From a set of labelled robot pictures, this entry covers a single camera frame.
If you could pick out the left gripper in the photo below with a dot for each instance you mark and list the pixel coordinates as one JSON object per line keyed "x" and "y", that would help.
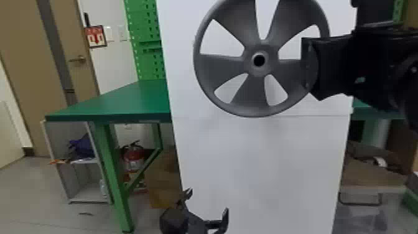
{"x": 176, "y": 222}

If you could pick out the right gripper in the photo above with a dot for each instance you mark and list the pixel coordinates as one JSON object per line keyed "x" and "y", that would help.
{"x": 372, "y": 62}

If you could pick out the grey wheel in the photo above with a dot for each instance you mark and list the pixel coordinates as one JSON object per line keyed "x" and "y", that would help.
{"x": 228, "y": 67}

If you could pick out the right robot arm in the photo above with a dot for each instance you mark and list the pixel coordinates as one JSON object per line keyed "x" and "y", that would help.
{"x": 409, "y": 94}

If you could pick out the white panel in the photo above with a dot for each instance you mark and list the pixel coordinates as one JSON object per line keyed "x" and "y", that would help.
{"x": 261, "y": 170}

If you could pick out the red fire extinguisher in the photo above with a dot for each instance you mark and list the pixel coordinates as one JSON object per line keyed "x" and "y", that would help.
{"x": 133, "y": 160}

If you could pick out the white shelf unit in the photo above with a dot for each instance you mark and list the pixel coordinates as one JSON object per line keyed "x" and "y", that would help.
{"x": 81, "y": 183}

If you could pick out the brown door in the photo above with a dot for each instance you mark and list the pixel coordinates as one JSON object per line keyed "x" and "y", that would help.
{"x": 80, "y": 65}

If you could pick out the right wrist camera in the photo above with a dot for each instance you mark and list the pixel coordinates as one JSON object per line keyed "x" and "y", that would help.
{"x": 372, "y": 11}

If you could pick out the white light switch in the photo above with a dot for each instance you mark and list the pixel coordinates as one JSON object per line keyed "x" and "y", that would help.
{"x": 122, "y": 32}

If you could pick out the red wall sign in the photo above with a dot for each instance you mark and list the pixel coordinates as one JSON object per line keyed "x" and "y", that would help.
{"x": 95, "y": 36}

